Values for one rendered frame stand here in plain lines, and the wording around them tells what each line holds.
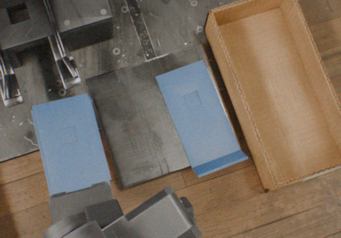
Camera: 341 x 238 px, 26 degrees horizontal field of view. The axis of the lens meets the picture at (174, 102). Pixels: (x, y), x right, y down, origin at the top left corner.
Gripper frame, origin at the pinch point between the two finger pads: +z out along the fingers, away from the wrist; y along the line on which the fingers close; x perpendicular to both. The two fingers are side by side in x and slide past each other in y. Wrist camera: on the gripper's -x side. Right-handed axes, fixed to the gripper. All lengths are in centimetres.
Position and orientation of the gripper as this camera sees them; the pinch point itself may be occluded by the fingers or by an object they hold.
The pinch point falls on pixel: (83, 209)
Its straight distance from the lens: 86.6
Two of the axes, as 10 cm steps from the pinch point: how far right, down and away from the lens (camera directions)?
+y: -2.0, -9.6, -2.1
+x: -9.6, 2.4, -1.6
